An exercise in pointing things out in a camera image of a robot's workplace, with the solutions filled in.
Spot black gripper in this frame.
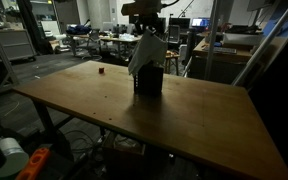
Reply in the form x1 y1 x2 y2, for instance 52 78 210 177
133 13 161 35

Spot white grey knitted cloth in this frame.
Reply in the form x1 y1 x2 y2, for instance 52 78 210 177
127 28 169 78

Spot black perforated box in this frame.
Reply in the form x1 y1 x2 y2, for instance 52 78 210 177
133 61 165 98

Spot white box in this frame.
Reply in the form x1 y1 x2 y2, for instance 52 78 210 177
222 32 264 48

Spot cardboard box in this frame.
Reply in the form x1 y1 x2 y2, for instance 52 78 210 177
102 131 147 168

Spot mesh back office chair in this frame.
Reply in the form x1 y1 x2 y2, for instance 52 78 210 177
167 24 182 45

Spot cluttered wooden desk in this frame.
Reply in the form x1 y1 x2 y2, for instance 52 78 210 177
100 32 142 62

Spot round wooden stool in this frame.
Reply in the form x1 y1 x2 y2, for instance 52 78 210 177
163 49 181 76

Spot lit blue computer monitor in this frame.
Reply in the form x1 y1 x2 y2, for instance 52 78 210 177
191 17 211 29

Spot blue bag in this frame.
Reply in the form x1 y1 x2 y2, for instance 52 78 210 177
66 23 93 36

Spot silver aluminium pole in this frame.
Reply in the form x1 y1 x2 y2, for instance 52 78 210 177
203 0 222 82
231 0 288 88

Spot computer keyboard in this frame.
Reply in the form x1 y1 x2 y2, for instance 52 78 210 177
202 45 238 56

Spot wooden top workbench cabinet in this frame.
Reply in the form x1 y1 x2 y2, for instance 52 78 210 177
187 35 287 86

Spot grey drawer cabinet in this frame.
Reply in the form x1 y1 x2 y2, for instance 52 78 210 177
0 29 38 62

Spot black table leg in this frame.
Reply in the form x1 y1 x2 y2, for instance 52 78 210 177
32 99 57 143

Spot orange plastic tool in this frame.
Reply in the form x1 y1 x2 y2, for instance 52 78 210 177
15 147 52 180

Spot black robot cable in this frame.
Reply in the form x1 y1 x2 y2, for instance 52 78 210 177
160 0 182 9

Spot loose floor cables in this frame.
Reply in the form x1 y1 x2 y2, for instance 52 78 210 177
63 129 102 155

